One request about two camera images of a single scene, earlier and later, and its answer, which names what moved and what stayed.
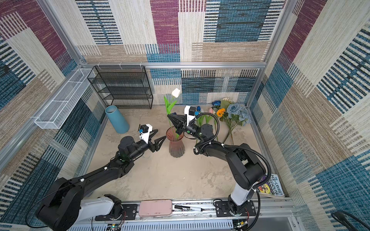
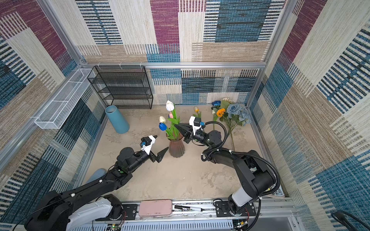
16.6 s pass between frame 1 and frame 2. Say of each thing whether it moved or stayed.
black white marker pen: stayed
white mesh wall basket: stayed
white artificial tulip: moved
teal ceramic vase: stayed
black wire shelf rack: stayed
